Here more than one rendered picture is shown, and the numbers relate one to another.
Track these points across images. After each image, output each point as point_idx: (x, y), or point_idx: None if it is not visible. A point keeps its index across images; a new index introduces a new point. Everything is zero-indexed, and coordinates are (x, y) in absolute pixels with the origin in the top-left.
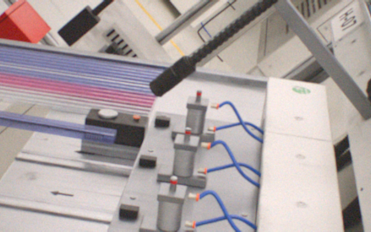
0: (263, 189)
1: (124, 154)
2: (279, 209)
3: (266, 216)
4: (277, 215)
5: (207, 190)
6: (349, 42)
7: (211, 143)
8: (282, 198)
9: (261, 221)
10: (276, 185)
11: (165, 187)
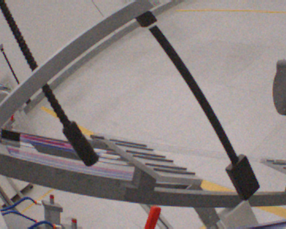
0: (3, 222)
1: None
2: None
3: None
4: None
5: (30, 197)
6: None
7: (52, 224)
8: None
9: None
10: None
11: (56, 204)
